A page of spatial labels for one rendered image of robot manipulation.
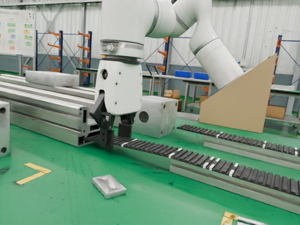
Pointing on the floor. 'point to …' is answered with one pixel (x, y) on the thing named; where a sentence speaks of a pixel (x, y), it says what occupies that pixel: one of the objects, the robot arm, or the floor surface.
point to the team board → (18, 33)
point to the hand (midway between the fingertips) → (116, 136)
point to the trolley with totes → (200, 77)
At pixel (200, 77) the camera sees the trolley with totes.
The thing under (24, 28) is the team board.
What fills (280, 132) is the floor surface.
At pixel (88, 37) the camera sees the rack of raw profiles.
